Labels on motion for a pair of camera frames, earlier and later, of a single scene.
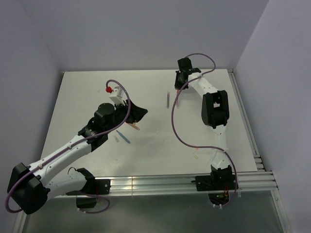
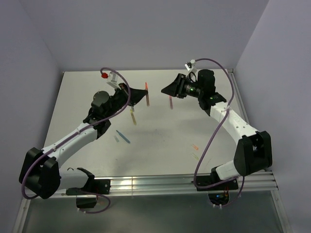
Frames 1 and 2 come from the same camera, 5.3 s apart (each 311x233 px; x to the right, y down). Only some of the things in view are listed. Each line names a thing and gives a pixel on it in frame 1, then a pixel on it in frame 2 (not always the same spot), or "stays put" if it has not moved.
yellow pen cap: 195,157 stays put
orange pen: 133,125 to 147,98
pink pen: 178,96 to 171,102
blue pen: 123,137 stays put
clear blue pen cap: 116,139 stays put
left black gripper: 135,113 to 136,95
